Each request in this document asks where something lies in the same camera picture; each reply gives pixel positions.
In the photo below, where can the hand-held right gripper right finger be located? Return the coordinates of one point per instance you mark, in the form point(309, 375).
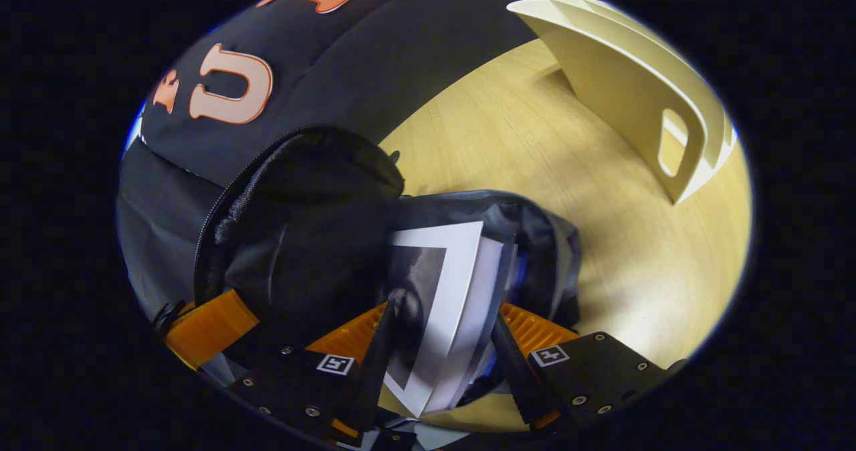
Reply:
point(516, 371)

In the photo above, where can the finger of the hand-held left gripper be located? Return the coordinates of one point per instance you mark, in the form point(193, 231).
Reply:
point(210, 327)

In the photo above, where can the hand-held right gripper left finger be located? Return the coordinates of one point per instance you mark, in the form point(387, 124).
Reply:
point(371, 377)

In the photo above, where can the white book grey photo cover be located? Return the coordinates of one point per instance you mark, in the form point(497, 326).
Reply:
point(461, 284)

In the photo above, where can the grey schoolbag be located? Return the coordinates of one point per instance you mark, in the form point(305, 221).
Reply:
point(314, 237)

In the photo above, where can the cream bookshelf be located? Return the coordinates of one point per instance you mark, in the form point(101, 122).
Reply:
point(622, 96)

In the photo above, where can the black backdrop cloth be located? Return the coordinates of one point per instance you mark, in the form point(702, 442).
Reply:
point(374, 56)

